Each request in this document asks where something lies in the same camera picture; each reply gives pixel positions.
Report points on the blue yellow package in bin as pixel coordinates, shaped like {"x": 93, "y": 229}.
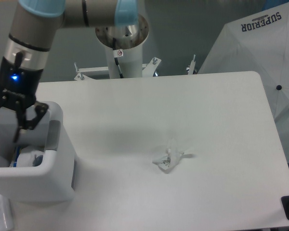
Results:
{"x": 16, "y": 154}

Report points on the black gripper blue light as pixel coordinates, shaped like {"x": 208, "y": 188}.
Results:
{"x": 18, "y": 92}

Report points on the white plastic bag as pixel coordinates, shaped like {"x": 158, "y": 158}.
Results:
{"x": 30, "y": 157}

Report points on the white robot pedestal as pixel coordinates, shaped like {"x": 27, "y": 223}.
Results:
{"x": 124, "y": 48}

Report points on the white pedestal base brackets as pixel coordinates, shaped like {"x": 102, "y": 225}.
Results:
{"x": 149, "y": 70}

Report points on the white trash can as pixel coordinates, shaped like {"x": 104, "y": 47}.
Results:
{"x": 39, "y": 167}

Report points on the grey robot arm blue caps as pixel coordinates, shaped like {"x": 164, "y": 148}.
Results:
{"x": 30, "y": 39}

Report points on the white umbrella with lettering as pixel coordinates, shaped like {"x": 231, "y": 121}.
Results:
{"x": 259, "y": 43}

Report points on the white patterned packet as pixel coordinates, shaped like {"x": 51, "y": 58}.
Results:
{"x": 6, "y": 218}

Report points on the clear plastic wrapper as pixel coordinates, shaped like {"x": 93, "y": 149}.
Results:
{"x": 172, "y": 156}

